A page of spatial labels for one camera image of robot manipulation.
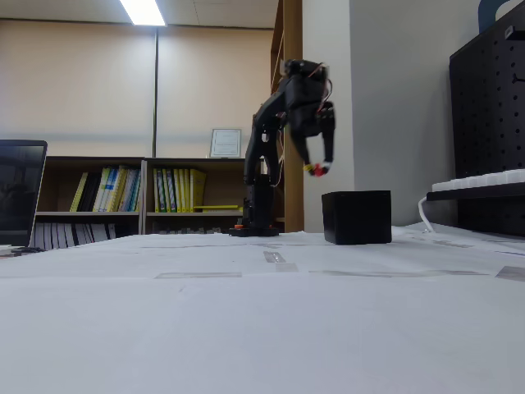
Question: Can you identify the ceiling light panel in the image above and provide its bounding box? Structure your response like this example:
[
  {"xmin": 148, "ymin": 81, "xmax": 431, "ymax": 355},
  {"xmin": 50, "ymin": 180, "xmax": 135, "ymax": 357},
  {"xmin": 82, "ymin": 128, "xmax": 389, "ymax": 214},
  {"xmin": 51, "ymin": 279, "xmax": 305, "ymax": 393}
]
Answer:
[{"xmin": 118, "ymin": 0, "xmax": 167, "ymax": 28}]

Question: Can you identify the clear tape strip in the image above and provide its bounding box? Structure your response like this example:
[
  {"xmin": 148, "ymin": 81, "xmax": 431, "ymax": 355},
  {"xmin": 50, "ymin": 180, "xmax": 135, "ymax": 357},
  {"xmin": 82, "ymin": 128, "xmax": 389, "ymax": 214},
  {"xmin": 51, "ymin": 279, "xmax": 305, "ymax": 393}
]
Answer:
[
  {"xmin": 309, "ymin": 269, "xmax": 489, "ymax": 278},
  {"xmin": 495, "ymin": 265, "xmax": 525, "ymax": 282}
]

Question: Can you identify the dark window post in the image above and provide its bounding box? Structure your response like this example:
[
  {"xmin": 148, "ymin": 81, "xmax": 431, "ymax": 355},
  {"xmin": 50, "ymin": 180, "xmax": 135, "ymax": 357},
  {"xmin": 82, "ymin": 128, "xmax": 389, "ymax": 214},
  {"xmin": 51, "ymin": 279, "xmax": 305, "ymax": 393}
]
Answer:
[{"xmin": 153, "ymin": 26, "xmax": 160, "ymax": 159}]

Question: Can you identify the white paper table cover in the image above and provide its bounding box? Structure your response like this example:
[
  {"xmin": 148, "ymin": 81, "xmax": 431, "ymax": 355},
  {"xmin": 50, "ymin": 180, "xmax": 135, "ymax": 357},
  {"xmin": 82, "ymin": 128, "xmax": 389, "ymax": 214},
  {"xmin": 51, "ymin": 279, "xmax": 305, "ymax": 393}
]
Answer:
[{"xmin": 0, "ymin": 231, "xmax": 525, "ymax": 394}]

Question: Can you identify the white power cable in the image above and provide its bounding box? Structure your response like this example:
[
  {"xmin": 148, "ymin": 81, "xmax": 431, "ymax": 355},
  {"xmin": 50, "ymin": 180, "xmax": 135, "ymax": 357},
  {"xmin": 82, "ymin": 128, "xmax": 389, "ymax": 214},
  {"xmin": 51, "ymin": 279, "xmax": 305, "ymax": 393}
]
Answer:
[{"xmin": 417, "ymin": 195, "xmax": 436, "ymax": 233}]

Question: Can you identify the thin yellow book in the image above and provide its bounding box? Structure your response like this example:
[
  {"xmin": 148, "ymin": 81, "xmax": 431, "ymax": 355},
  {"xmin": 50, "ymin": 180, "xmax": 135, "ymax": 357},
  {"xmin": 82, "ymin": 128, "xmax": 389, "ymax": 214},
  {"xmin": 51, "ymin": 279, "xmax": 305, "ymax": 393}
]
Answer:
[{"xmin": 68, "ymin": 172, "xmax": 89, "ymax": 213}]

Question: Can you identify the beige roller blind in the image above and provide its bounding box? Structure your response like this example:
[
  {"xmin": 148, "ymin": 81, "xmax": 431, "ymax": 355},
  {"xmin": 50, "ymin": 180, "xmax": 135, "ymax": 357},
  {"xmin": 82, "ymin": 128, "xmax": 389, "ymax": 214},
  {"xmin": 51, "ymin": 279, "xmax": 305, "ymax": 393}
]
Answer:
[
  {"xmin": 0, "ymin": 19, "xmax": 156, "ymax": 158},
  {"xmin": 157, "ymin": 25, "xmax": 275, "ymax": 159}
]

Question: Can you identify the black book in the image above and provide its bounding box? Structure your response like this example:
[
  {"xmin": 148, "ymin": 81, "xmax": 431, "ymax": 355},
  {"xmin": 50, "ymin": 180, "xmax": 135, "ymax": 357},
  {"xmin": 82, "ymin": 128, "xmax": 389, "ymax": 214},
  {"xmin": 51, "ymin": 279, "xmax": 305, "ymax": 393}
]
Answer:
[{"xmin": 76, "ymin": 172, "xmax": 103, "ymax": 213}]

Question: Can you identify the framed white certificate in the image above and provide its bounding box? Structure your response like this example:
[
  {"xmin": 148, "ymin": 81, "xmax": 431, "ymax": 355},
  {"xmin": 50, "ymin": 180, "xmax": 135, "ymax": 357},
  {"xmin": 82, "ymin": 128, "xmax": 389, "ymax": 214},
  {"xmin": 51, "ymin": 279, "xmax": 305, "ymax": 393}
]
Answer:
[{"xmin": 209, "ymin": 128, "xmax": 243, "ymax": 159}]

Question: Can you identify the white yellow book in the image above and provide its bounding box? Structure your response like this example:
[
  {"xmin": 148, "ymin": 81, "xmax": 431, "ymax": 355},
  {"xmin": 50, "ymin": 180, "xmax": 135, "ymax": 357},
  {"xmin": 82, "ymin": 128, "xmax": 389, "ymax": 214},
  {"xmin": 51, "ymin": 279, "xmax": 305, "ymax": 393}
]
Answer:
[{"xmin": 92, "ymin": 167, "xmax": 112, "ymax": 213}]

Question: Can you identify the low wooden bookshelf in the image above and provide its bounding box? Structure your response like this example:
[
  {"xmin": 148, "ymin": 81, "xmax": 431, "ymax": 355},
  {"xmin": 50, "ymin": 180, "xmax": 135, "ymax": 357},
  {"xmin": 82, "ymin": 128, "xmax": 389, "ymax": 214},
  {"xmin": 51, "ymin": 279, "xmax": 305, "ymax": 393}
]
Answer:
[
  {"xmin": 141, "ymin": 157, "xmax": 248, "ymax": 236},
  {"xmin": 34, "ymin": 155, "xmax": 145, "ymax": 250}
]

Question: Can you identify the black laptop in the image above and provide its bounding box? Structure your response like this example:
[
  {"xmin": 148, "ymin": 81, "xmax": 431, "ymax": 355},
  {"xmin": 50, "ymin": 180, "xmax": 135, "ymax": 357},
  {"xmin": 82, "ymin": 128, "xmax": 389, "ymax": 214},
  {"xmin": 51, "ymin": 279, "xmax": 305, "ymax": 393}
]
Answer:
[{"xmin": 0, "ymin": 139, "xmax": 49, "ymax": 248}]

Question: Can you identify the arm servo cable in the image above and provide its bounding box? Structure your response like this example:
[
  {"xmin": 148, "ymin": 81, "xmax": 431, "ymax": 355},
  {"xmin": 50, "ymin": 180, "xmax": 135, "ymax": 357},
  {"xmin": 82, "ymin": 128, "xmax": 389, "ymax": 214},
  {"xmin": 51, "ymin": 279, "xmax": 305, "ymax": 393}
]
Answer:
[{"xmin": 276, "ymin": 112, "xmax": 288, "ymax": 188}]

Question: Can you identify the black box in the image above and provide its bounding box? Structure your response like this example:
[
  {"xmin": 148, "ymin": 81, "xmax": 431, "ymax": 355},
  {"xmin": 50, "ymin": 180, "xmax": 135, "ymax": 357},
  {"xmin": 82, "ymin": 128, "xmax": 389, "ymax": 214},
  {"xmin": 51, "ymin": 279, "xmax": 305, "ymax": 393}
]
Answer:
[{"xmin": 321, "ymin": 190, "xmax": 393, "ymax": 246}]

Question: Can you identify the grey journal stack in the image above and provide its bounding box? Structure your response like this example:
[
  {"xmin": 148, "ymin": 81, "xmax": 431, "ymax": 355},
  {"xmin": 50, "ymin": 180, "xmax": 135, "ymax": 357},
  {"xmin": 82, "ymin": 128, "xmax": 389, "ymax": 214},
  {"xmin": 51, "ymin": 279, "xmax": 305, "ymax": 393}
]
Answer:
[{"xmin": 34, "ymin": 222, "xmax": 118, "ymax": 250}]

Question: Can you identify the black shelf rail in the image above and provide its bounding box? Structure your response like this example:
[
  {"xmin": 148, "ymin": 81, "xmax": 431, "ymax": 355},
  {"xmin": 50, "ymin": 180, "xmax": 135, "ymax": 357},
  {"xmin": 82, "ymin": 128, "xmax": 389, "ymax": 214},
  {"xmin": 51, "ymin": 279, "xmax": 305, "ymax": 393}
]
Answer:
[{"xmin": 426, "ymin": 182, "xmax": 525, "ymax": 202}]

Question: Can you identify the yellow spined book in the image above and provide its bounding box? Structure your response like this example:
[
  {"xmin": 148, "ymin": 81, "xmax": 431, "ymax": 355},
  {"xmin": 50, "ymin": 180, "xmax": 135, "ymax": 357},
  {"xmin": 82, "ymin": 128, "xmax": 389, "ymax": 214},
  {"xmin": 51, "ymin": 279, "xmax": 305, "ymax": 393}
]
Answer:
[{"xmin": 104, "ymin": 167, "xmax": 124, "ymax": 213}]

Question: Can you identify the red white gripper servo cable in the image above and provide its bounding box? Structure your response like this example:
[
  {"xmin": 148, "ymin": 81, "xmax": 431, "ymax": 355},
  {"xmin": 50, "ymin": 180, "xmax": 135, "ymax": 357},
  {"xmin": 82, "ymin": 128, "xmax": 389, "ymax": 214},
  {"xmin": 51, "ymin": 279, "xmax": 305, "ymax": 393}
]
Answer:
[{"xmin": 308, "ymin": 61, "xmax": 333, "ymax": 116}]

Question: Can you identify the flat yellow folder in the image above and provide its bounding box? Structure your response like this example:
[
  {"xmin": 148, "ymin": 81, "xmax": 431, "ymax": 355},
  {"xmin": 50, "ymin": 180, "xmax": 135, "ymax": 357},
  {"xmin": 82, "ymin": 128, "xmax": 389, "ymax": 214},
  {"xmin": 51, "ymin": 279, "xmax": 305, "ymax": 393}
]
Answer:
[{"xmin": 192, "ymin": 204, "xmax": 244, "ymax": 213}]

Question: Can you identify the tall wooden bookshelf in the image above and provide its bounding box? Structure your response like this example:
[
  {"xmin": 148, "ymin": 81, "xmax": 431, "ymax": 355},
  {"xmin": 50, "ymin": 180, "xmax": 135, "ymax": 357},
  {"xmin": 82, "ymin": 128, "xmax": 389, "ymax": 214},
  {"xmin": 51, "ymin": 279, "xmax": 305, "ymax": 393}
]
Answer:
[{"xmin": 269, "ymin": 0, "xmax": 304, "ymax": 233}]

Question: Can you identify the thick yellow binder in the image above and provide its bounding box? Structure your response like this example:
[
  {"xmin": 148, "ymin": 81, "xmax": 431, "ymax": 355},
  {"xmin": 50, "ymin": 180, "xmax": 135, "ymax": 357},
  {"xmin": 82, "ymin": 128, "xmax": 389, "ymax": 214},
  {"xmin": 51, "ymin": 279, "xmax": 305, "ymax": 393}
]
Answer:
[{"xmin": 189, "ymin": 168, "xmax": 208, "ymax": 213}]

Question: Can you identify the black pegboard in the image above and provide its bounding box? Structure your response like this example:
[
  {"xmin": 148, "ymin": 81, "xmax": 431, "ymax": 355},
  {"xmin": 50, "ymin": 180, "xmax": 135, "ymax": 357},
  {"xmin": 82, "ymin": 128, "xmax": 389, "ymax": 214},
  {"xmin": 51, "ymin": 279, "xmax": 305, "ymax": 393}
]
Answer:
[{"xmin": 449, "ymin": 7, "xmax": 525, "ymax": 238}]

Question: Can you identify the dark blue rounded object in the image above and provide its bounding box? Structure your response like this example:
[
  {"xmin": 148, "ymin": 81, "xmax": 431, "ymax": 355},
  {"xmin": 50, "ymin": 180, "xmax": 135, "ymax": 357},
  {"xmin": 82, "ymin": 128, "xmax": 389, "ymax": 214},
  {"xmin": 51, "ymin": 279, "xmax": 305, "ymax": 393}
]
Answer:
[{"xmin": 477, "ymin": 0, "xmax": 512, "ymax": 34}]

